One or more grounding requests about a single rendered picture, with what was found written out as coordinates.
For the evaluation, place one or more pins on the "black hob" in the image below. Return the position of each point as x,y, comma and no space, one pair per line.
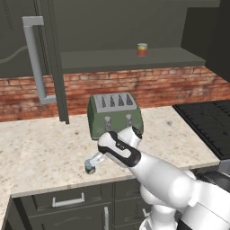
206,125

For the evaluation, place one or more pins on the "dark grey cupboard door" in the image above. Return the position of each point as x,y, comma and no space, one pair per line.
75,220
128,214

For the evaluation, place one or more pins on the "dark grey drawer front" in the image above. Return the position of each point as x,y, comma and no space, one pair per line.
125,190
95,196

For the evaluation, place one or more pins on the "green four-slot toaster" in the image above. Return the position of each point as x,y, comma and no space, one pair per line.
115,119

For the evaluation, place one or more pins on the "red can with yellow top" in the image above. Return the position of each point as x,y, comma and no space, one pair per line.
142,51

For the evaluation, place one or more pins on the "dark green can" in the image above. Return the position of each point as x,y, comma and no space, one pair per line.
89,169

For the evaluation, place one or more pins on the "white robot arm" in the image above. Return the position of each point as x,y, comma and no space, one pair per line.
167,179

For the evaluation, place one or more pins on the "dark oven front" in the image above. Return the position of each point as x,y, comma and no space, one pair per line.
220,175

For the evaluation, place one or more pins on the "dark grey open wall cabinet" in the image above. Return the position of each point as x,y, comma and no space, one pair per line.
125,36

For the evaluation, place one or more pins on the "dark grey cabinet door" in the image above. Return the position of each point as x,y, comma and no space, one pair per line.
215,36
18,39

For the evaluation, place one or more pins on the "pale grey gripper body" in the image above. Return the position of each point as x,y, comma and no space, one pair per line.
98,159

